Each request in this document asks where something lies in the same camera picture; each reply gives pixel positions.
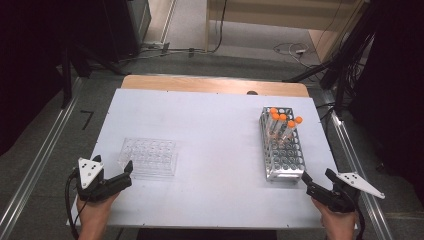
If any grey floor cable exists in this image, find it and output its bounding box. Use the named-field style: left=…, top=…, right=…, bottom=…
left=119, top=46, right=208, bottom=63

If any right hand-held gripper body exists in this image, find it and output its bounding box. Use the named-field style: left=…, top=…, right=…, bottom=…
left=306, top=172, right=386, bottom=214

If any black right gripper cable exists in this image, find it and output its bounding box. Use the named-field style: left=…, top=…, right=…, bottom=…
left=353, top=199, right=367, bottom=240

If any white board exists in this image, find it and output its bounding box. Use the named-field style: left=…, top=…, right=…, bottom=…
left=66, top=88, right=358, bottom=230

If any person's right hand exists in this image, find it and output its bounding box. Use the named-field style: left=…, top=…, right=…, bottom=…
left=311, top=197, right=358, bottom=234

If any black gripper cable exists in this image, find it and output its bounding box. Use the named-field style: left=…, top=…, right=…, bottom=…
left=64, top=169, right=88, bottom=240
left=353, top=199, right=367, bottom=240

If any wooden table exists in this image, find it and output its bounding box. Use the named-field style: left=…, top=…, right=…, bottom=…
left=120, top=74, right=310, bottom=98

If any aluminium floor rail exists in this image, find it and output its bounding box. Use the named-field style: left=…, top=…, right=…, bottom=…
left=319, top=89, right=395, bottom=240
left=0, top=76, right=84, bottom=240

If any white floor cable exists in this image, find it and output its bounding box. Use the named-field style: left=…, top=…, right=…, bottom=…
left=273, top=42, right=310, bottom=67

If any black metal stand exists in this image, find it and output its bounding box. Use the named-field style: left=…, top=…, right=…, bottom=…
left=282, top=0, right=379, bottom=118
left=60, top=43, right=130, bottom=110

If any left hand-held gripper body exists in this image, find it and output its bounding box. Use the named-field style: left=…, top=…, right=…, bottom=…
left=75, top=157, right=133, bottom=203

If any black hanging cable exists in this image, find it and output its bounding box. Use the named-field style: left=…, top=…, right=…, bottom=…
left=212, top=0, right=229, bottom=54

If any power strip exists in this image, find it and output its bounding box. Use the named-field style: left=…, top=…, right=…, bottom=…
left=141, top=41, right=171, bottom=54

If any black computer case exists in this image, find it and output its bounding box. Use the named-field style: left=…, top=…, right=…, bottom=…
left=103, top=0, right=153, bottom=63

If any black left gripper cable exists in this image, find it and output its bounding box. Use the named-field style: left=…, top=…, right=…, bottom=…
left=64, top=169, right=88, bottom=240

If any light wooden cabinet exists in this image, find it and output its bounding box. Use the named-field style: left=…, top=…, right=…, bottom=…
left=204, top=0, right=368, bottom=64

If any clear plastic tube rack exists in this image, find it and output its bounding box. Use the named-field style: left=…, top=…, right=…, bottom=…
left=117, top=137, right=178, bottom=178

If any dark curtain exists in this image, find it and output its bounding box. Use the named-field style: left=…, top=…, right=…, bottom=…
left=0, top=0, right=111, bottom=157
left=348, top=0, right=424, bottom=204

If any person's left hand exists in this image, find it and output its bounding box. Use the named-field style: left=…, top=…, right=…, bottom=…
left=76, top=191, right=119, bottom=229

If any metal test tube rack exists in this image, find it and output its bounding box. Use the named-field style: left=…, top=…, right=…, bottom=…
left=258, top=106, right=307, bottom=184

